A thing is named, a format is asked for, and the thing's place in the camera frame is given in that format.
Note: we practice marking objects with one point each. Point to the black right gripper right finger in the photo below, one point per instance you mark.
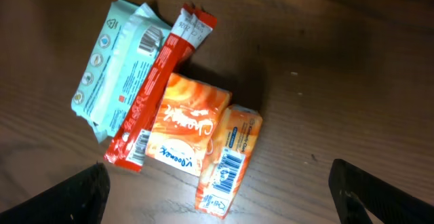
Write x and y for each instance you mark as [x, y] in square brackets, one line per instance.
[356, 192]

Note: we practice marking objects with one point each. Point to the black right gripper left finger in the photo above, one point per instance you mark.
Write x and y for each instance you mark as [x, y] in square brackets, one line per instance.
[81, 198]

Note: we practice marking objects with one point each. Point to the red stick sachet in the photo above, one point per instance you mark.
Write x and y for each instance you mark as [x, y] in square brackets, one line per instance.
[127, 149]

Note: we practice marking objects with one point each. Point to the orange tissue pack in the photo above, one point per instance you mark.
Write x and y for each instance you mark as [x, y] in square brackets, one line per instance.
[229, 153]
[186, 119]

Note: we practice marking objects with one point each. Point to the teal wet wipes pack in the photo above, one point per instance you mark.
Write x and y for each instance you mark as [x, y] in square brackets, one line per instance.
[127, 46]

